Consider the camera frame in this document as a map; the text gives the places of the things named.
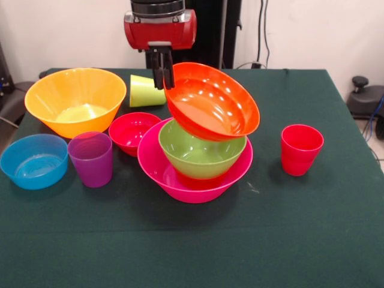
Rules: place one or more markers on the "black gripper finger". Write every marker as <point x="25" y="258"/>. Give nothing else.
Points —
<point x="157" y="72"/>
<point x="169" y="72"/>

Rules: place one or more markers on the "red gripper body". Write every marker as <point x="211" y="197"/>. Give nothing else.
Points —
<point x="162" y="34"/>

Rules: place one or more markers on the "green cup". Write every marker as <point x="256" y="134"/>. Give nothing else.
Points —
<point x="144" y="91"/>

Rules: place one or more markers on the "wide red-orange bowl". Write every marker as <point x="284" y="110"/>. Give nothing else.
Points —
<point x="216" y="102"/>

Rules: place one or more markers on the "green bowl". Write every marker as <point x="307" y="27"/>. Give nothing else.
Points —
<point x="192" y="156"/>

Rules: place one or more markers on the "small red-orange bowl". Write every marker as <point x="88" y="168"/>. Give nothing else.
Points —
<point x="201" y="181"/>

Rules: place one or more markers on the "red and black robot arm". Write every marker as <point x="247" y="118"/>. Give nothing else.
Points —
<point x="157" y="7"/>

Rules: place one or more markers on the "small crimson bowl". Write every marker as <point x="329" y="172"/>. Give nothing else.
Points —
<point x="129" y="138"/>

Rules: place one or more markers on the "large pink bowl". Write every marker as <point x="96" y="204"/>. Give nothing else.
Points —
<point x="150" y="162"/>

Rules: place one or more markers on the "large orange bowl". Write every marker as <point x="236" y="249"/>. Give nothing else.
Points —
<point x="60" y="90"/>

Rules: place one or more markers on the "purple cup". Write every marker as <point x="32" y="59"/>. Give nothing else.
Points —
<point x="93" y="168"/>

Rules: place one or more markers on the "black computer case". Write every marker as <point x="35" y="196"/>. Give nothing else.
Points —
<point x="4" y="75"/>

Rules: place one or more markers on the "crimson cup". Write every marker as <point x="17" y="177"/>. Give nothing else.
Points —
<point x="300" y="159"/>

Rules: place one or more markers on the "blue bowl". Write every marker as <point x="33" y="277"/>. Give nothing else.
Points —
<point x="36" y="180"/>

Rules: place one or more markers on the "dark green tablecloth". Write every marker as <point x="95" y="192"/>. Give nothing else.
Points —
<point x="180" y="246"/>

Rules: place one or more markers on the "black pedestal leg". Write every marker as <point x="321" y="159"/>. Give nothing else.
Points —
<point x="366" y="99"/>

